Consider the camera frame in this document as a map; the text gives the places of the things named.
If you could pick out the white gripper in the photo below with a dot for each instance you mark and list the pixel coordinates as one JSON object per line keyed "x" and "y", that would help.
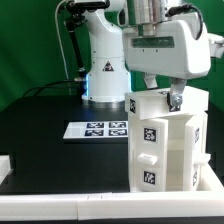
{"x": 173, "y": 51}

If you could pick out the white cabinet body box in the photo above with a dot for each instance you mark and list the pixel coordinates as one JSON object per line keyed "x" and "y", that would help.
{"x": 175, "y": 151}

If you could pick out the white cabinet door panel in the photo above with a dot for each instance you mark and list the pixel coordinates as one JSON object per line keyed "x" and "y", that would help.
{"x": 147, "y": 151}
{"x": 195, "y": 156}

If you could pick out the white cabinet top block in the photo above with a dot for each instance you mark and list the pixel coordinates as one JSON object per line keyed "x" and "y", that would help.
{"x": 153, "y": 103}

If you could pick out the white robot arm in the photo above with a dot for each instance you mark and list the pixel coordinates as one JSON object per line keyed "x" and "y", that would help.
{"x": 109, "y": 78}

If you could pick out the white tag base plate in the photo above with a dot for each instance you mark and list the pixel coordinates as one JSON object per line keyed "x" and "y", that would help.
{"x": 96, "y": 130}

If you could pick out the white obstacle fence frame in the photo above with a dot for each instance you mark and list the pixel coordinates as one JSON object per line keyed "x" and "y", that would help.
{"x": 207, "y": 201}

